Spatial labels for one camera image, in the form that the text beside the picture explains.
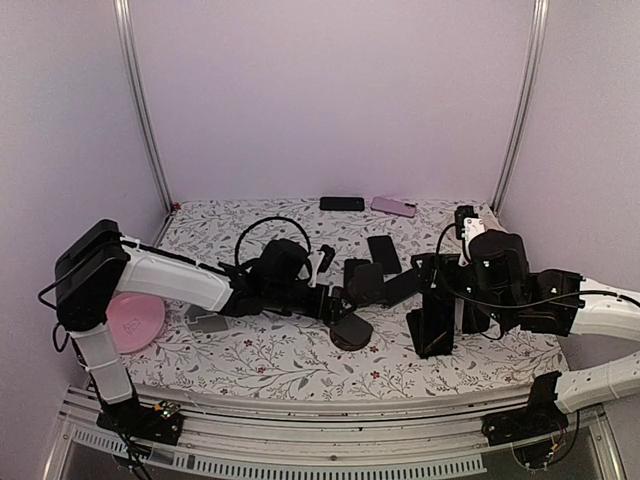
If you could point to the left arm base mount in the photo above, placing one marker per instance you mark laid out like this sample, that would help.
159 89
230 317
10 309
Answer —
161 423

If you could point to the floral table mat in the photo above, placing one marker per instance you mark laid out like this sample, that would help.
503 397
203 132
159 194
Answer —
274 357

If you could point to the black phone centre upper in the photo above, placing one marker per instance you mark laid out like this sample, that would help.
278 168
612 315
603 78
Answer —
382 250

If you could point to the pink bowl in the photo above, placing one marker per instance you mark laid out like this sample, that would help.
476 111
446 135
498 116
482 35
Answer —
135 320

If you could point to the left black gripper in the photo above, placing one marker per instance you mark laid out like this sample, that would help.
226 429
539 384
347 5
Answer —
334 304

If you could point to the black folding phone stand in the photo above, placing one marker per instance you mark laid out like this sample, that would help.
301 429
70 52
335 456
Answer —
414 321

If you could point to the black stand wooden base front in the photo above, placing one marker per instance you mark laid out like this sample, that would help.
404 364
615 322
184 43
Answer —
352 333

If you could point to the blue phone under stand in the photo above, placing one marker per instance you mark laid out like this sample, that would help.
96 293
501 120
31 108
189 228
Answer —
350 270

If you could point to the left aluminium frame post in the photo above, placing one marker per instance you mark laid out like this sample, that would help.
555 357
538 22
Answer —
124 26

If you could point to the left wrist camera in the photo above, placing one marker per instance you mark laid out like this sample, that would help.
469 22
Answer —
318 262

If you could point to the front aluminium rail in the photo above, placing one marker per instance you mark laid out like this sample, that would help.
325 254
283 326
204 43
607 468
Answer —
230 437

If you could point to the aluminium frame post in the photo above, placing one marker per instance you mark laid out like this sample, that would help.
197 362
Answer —
124 26
534 52

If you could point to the purple phone at back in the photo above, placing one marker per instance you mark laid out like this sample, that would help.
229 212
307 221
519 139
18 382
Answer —
393 207

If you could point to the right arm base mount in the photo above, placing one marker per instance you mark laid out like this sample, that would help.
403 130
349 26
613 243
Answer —
540 415

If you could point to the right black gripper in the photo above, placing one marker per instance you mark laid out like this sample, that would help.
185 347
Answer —
427 275

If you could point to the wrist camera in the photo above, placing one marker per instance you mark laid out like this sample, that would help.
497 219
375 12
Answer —
318 262
468 225

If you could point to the black phone front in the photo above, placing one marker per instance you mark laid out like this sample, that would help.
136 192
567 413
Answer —
437 330

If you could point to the black phone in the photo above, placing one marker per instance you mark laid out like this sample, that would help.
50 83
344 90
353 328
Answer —
341 203
382 250
437 330

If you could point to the silver phone stand left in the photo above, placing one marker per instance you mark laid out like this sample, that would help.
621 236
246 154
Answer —
199 320

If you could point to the black phone at back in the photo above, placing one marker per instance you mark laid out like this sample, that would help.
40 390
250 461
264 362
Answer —
341 203

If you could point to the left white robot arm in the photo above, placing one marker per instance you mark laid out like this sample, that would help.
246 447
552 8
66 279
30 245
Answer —
104 265

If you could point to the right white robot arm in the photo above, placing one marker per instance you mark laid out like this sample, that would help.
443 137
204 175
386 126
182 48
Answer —
610 314

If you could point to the right aluminium frame post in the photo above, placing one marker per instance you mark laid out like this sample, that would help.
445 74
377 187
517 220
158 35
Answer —
534 52

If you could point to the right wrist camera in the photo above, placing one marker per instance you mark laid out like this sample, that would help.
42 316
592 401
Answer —
468 225

